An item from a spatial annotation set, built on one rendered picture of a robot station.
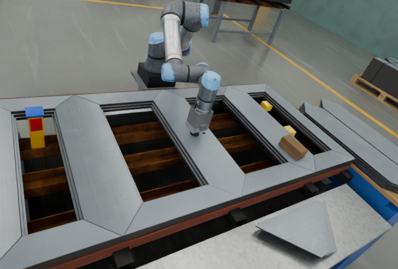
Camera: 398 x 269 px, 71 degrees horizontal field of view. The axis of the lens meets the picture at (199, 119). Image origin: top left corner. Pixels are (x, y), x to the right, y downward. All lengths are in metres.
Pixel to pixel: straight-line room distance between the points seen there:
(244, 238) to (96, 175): 0.57
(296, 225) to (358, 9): 8.17
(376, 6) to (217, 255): 8.25
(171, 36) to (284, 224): 0.91
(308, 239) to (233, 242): 0.29
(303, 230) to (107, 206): 0.73
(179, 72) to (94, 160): 0.47
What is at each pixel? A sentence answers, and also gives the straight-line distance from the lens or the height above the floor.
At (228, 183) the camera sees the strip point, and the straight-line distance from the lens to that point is 1.12.
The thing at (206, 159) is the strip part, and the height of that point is 0.85.
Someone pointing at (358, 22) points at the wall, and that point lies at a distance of 9.00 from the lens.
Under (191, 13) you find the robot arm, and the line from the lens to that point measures 1.45.
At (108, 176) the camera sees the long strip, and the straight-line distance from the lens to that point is 1.04.
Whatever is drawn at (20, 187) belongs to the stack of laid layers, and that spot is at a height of 0.83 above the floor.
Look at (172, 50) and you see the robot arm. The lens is 1.25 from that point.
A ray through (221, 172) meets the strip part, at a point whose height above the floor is 0.85.
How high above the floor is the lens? 1.63
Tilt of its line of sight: 34 degrees down
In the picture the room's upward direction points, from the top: 18 degrees clockwise
